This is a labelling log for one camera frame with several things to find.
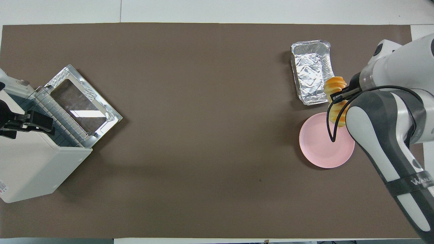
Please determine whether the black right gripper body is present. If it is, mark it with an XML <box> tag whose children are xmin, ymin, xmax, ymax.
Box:
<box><xmin>349</xmin><ymin>72</ymin><xmax>363</xmax><ymax>95</ymax></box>

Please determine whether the pink round plate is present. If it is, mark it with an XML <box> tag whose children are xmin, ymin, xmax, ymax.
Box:
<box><xmin>299</xmin><ymin>112</ymin><xmax>355</xmax><ymax>169</ymax></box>

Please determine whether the golden ridged bread loaf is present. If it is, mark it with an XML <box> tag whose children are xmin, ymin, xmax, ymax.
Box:
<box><xmin>323</xmin><ymin>76</ymin><xmax>349</xmax><ymax>128</ymax></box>

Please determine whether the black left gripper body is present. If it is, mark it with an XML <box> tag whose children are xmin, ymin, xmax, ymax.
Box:
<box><xmin>0</xmin><ymin>101</ymin><xmax>17</xmax><ymax>128</ymax></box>

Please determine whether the brown table mat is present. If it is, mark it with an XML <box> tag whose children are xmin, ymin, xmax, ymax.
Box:
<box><xmin>0</xmin><ymin>22</ymin><xmax>433</xmax><ymax>239</ymax></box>

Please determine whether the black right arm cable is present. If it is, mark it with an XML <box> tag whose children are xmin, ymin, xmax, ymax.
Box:
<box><xmin>327</xmin><ymin>85</ymin><xmax>424</xmax><ymax>143</ymax></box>

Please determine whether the glass oven door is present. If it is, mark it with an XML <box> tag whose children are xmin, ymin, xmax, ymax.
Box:
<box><xmin>43</xmin><ymin>64</ymin><xmax>123</xmax><ymax>139</ymax></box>

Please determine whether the aluminium foil tray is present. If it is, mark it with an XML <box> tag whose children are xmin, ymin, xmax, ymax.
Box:
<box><xmin>290</xmin><ymin>40</ymin><xmax>333</xmax><ymax>106</ymax></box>

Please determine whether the metal oven wire rack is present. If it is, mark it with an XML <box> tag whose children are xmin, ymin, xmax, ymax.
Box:
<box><xmin>33</xmin><ymin>86</ymin><xmax>94</xmax><ymax>148</ymax></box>

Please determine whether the cream toaster oven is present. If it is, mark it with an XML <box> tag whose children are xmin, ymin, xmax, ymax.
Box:
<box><xmin>0</xmin><ymin>68</ymin><xmax>93</xmax><ymax>204</ymax></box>

